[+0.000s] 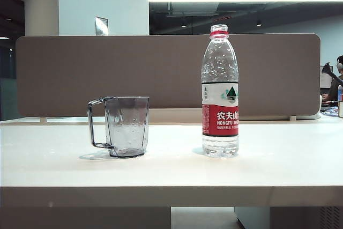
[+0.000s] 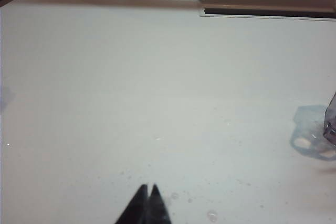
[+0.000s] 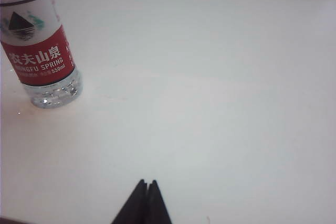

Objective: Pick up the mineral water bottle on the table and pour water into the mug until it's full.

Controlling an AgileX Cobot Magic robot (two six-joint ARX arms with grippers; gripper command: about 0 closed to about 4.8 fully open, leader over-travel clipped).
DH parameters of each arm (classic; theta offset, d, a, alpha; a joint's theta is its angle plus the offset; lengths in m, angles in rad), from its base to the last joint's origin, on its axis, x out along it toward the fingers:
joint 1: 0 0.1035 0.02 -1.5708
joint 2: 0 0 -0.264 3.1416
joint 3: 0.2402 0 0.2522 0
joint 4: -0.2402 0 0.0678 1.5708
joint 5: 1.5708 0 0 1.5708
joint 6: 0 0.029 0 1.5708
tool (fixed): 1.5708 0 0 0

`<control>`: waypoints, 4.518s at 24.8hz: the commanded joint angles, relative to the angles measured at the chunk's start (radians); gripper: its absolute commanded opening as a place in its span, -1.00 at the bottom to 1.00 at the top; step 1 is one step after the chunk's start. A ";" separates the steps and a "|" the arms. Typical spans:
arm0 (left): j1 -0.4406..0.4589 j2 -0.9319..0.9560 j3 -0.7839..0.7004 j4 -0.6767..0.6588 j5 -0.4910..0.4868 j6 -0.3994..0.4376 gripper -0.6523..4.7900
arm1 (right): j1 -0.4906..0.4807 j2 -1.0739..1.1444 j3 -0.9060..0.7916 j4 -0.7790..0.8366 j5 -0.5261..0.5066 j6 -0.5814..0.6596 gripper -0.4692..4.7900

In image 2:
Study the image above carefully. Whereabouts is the clear grey faceted mug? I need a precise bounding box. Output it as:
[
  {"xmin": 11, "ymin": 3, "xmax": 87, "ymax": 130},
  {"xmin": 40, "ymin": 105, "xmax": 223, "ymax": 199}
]
[{"xmin": 322, "ymin": 91, "xmax": 336, "ymax": 147}]

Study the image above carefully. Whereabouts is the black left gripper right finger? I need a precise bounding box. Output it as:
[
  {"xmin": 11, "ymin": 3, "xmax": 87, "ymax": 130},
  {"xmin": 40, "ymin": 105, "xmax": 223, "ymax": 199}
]
[{"xmin": 143, "ymin": 183, "xmax": 173, "ymax": 224}]

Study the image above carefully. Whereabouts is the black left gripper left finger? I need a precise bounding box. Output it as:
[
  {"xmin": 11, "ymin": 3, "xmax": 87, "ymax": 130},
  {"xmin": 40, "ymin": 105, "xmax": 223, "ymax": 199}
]
[{"xmin": 114, "ymin": 183, "xmax": 149, "ymax": 224}]

